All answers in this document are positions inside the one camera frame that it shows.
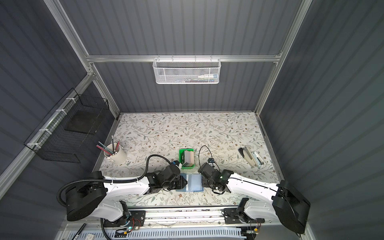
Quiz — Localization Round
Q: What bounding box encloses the blue leather card holder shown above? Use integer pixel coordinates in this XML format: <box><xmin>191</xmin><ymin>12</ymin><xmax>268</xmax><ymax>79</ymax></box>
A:
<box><xmin>176</xmin><ymin>173</ymin><xmax>204</xmax><ymax>193</ymax></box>

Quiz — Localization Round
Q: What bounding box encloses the green plastic card tray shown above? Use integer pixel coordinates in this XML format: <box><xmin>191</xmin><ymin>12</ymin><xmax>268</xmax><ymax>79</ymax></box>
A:
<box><xmin>179</xmin><ymin>149</ymin><xmax>195</xmax><ymax>169</ymax></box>

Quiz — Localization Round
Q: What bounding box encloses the stack of cards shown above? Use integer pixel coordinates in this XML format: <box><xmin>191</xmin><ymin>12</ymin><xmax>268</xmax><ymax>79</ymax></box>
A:
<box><xmin>183</xmin><ymin>151</ymin><xmax>195</xmax><ymax>167</ymax></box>

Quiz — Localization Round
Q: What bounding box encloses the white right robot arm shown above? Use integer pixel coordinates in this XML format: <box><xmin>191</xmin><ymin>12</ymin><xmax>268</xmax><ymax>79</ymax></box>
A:
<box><xmin>198</xmin><ymin>163</ymin><xmax>311</xmax><ymax>235</ymax></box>

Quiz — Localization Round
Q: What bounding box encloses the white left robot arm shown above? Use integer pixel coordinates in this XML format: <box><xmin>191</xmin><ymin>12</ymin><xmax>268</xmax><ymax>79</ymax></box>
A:
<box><xmin>61</xmin><ymin>162</ymin><xmax>188</xmax><ymax>222</ymax></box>

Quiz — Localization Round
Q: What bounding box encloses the beige black stapler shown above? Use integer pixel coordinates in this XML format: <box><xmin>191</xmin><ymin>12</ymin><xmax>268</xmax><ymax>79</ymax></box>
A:
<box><xmin>238</xmin><ymin>147</ymin><xmax>257</xmax><ymax>168</ymax></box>

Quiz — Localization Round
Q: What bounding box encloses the white pencil cup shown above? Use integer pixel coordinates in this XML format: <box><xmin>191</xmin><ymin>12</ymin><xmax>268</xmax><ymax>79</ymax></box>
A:
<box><xmin>104</xmin><ymin>143</ymin><xmax>127</xmax><ymax>165</ymax></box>

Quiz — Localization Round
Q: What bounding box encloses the green pencil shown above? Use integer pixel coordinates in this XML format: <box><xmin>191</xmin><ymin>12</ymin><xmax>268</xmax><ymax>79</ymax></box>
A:
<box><xmin>97</xmin><ymin>142</ymin><xmax>114</xmax><ymax>156</ymax></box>

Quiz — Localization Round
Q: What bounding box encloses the black pen on base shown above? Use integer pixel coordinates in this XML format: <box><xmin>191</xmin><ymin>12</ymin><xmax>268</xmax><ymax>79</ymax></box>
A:
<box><xmin>71</xmin><ymin>224</ymin><xmax>87</xmax><ymax>240</ymax></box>

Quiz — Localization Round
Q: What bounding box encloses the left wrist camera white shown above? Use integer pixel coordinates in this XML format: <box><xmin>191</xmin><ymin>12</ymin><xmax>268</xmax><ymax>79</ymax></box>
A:
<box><xmin>172</xmin><ymin>161</ymin><xmax>183</xmax><ymax>170</ymax></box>

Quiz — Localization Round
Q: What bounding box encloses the thin black right cable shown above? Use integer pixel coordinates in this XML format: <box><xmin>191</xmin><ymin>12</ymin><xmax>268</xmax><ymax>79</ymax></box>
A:
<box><xmin>197</xmin><ymin>145</ymin><xmax>221</xmax><ymax>172</ymax></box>

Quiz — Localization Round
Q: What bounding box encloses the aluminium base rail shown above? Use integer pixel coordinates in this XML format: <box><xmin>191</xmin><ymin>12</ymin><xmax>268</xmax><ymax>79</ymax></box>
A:
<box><xmin>101</xmin><ymin>205</ymin><xmax>301</xmax><ymax>230</ymax></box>

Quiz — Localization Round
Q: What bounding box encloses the white mesh wall basket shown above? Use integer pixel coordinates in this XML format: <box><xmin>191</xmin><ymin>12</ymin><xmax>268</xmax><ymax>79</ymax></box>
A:
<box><xmin>153</xmin><ymin>59</ymin><xmax>222</xmax><ymax>85</ymax></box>

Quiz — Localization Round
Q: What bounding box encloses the black corrugated left cable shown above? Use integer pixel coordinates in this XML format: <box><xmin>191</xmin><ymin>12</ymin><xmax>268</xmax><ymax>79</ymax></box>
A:
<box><xmin>56</xmin><ymin>154</ymin><xmax>172</xmax><ymax>208</ymax></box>

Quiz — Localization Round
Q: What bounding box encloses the black wire basket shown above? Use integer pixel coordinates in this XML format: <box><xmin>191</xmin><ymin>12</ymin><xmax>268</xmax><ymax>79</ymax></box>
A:
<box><xmin>24</xmin><ymin>90</ymin><xmax>110</xmax><ymax>164</ymax></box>

